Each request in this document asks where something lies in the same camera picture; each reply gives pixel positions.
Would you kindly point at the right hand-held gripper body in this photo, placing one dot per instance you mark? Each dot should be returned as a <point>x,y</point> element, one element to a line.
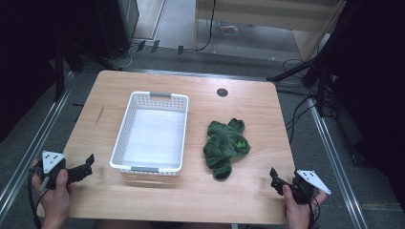
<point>307,186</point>

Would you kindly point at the metal floor rail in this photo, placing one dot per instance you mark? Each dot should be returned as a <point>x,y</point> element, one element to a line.
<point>197,75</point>
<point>337,165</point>
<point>35,143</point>

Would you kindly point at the green fleece garment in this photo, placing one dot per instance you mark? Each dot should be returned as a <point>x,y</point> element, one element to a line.
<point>224,144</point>

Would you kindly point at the white plastic basket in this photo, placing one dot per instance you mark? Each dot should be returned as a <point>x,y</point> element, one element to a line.
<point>153,136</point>

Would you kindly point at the red flat packet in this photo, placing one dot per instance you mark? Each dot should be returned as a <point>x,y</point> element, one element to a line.
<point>229,29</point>

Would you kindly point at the black metal stand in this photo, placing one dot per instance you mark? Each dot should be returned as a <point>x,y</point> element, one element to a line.
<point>59,70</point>
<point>321,82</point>

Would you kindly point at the dark cabinet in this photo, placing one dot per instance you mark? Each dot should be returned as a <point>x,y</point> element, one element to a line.
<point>117,25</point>

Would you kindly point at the person's right hand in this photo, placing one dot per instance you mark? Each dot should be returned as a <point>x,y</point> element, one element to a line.
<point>297,213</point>

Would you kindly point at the light wooden shelf unit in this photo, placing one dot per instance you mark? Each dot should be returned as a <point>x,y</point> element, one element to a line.
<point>270,16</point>

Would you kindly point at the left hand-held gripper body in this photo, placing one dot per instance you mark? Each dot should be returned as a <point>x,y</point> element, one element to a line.
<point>51,160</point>

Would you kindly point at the person's left hand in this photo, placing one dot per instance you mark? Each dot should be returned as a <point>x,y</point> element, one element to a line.
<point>56,200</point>

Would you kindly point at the dark curtain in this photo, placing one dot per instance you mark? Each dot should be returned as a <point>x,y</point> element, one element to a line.
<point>375,89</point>
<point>25,63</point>

